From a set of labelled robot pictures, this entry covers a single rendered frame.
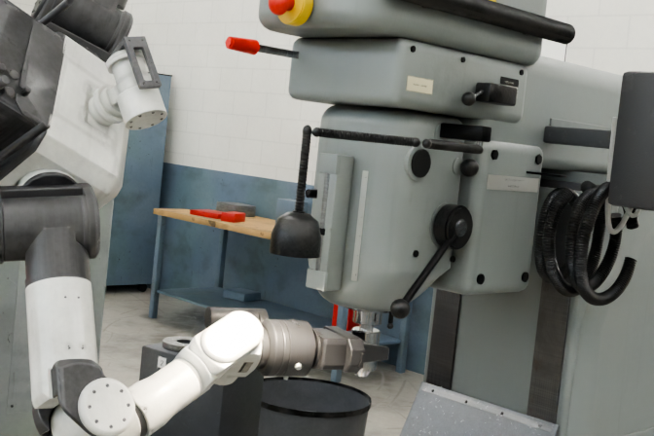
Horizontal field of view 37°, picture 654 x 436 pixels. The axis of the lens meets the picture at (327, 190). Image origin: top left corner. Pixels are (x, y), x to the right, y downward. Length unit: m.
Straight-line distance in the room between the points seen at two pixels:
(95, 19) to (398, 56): 0.55
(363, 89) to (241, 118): 6.96
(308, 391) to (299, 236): 2.59
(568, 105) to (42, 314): 0.98
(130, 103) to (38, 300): 0.33
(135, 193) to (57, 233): 7.50
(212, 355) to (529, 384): 0.68
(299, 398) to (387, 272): 2.46
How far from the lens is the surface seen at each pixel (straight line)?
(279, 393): 3.89
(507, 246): 1.68
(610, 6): 6.28
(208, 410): 1.87
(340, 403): 3.88
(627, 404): 1.99
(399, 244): 1.49
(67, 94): 1.55
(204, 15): 8.98
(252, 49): 1.50
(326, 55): 1.52
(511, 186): 1.66
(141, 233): 9.00
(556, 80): 1.77
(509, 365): 1.90
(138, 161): 8.89
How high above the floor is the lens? 1.57
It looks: 3 degrees down
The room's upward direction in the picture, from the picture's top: 6 degrees clockwise
